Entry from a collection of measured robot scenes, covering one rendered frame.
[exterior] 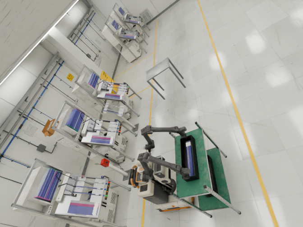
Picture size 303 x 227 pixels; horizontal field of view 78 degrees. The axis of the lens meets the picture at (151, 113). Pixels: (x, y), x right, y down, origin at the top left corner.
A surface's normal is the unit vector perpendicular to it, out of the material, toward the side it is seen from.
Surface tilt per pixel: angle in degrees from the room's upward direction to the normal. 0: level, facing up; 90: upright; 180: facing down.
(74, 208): 47
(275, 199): 0
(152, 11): 90
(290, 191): 0
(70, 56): 90
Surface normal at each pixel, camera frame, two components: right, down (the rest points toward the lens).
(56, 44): -0.05, 0.74
